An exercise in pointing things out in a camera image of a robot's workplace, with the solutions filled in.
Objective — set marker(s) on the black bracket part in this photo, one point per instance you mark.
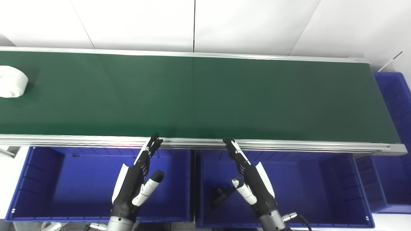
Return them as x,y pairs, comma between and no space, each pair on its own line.
220,195

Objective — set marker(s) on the white hexagonal part with hole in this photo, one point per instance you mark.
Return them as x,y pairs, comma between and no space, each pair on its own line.
13,81

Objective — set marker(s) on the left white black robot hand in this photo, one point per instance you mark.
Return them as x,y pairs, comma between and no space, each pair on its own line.
128,189

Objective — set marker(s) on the green conveyor belt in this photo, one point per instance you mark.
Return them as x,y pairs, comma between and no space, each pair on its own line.
192,96
289,146

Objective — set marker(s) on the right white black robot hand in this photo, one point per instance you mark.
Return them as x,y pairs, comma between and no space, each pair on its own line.
257,186

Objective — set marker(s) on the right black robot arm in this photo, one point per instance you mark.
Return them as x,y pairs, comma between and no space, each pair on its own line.
273,223

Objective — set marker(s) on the blue plastic bin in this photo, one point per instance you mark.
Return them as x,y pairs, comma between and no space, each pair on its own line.
314,186
80,186
395,96

